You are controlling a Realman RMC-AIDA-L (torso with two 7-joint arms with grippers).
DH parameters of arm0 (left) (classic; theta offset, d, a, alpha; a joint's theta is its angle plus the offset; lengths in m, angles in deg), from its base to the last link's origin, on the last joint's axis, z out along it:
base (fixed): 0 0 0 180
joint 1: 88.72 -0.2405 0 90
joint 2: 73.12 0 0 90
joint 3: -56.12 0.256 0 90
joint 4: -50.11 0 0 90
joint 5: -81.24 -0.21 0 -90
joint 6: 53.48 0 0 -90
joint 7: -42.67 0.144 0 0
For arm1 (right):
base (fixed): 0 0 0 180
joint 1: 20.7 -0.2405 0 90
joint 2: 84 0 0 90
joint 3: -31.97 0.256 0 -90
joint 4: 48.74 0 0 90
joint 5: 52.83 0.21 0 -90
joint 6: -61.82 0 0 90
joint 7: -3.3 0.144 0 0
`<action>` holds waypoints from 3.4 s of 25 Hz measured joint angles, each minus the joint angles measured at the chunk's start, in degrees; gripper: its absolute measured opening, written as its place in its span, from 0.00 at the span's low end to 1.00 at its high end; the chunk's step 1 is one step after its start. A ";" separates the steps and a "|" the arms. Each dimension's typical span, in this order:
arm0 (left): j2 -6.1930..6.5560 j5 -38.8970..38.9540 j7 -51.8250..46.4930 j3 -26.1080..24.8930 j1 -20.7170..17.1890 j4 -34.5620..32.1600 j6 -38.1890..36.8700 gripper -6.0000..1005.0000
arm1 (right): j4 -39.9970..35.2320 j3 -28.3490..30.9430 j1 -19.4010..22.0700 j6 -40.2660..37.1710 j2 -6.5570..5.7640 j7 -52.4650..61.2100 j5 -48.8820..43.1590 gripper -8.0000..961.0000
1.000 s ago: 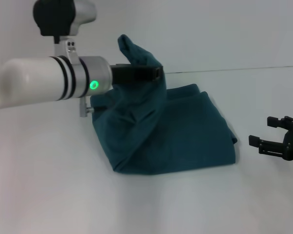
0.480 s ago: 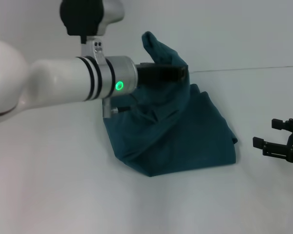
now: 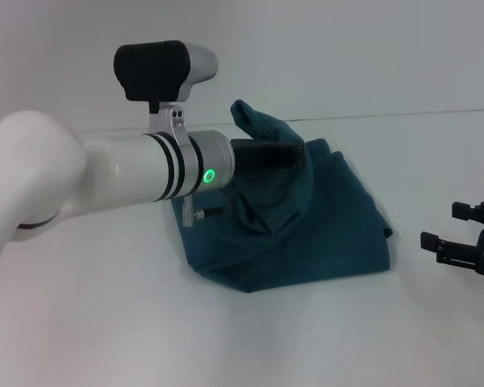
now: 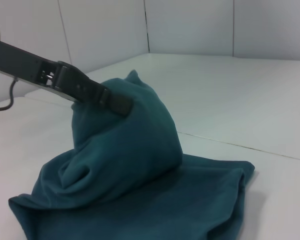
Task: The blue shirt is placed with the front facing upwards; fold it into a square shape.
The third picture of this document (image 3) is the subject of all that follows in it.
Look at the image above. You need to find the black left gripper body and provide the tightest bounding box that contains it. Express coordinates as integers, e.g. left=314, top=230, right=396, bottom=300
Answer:
left=229, top=138, right=306, bottom=171

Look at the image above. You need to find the teal T-shirt white print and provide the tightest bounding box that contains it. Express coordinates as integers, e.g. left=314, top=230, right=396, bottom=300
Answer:
left=172, top=98, right=394, bottom=295

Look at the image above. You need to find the black cable silver plug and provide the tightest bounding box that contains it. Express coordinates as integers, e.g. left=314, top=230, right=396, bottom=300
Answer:
left=181, top=195, right=223, bottom=227

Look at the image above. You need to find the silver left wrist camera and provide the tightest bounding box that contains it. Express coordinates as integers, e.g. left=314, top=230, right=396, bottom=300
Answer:
left=113, top=39, right=219, bottom=147

